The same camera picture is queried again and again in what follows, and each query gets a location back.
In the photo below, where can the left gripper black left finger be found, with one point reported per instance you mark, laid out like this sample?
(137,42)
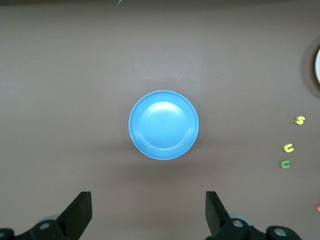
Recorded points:
(75,217)

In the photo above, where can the yellow foam letter u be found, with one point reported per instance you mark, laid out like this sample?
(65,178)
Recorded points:
(285,148)

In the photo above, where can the green foam letter n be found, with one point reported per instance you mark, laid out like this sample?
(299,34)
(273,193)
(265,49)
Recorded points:
(283,165)

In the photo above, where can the yellow foam letter s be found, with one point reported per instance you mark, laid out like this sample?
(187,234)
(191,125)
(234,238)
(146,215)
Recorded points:
(300,120)

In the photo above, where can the beige plate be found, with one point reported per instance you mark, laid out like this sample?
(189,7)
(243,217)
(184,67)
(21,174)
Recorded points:
(318,66)

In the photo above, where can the blue plate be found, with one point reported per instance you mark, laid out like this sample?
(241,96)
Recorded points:
(163,125)

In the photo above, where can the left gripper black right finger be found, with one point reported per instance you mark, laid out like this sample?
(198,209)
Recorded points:
(220,220)

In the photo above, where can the brown table cover mat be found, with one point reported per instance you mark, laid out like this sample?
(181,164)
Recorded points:
(75,75)

